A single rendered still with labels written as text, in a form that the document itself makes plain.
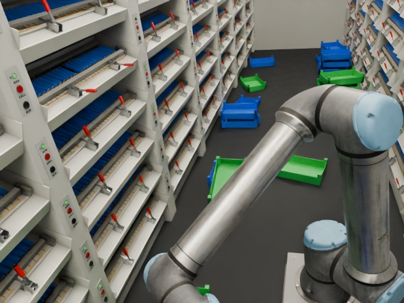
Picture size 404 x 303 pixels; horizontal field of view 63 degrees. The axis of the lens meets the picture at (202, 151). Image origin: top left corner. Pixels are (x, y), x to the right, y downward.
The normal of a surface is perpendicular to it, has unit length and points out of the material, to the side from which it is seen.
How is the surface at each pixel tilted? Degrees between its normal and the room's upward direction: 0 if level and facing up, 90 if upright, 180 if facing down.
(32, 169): 90
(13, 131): 90
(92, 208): 22
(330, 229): 10
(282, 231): 0
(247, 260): 0
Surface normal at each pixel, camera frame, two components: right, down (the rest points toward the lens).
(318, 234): -0.22, -0.89
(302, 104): -0.50, -0.30
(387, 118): 0.47, 0.22
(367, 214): -0.29, 0.60
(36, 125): 0.96, 0.05
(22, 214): 0.26, -0.77
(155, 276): -0.56, -0.57
